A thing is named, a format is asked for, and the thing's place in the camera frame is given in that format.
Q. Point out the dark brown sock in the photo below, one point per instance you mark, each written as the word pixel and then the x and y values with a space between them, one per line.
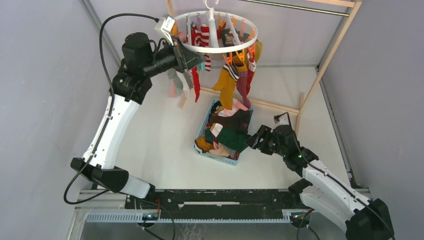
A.
pixel 238 122

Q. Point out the black patterned hanging sock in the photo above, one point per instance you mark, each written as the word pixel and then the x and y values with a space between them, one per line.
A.
pixel 228 40

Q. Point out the pink patterned hanging sock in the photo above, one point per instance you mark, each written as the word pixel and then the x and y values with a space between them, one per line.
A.
pixel 175 92

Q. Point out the red santa sock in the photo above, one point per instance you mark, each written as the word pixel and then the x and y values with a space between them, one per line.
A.
pixel 196 83

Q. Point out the purple hanging sock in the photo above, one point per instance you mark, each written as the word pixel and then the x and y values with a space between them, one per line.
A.
pixel 241 87

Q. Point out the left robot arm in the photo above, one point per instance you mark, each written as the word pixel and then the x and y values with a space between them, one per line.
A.
pixel 128 90

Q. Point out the white round clip hanger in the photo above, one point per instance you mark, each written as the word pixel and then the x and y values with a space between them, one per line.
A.
pixel 217 21

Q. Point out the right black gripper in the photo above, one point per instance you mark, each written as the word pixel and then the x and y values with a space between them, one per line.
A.
pixel 265 132

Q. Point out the dark green sock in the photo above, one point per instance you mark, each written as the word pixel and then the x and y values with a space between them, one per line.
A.
pixel 233 140

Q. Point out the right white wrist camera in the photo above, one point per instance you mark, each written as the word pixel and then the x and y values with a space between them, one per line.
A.
pixel 281 119

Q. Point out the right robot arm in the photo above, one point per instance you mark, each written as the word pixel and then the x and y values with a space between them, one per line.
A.
pixel 358 216

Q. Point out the grey beige striped sock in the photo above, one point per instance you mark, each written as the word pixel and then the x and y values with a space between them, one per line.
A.
pixel 172 76

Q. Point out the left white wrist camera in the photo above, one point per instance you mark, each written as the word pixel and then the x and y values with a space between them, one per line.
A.
pixel 164 28

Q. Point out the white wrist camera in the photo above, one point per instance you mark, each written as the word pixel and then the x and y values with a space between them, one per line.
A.
pixel 281 119
pixel 164 28

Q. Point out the red white hanging sock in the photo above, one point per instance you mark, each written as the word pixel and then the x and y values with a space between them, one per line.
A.
pixel 201 38

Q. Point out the wooden drying rack frame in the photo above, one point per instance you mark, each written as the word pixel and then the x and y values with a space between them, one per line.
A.
pixel 352 8

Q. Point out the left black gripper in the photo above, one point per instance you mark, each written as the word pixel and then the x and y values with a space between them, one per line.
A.
pixel 186 58

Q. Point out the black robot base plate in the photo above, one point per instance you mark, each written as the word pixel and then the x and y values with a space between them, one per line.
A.
pixel 218 204

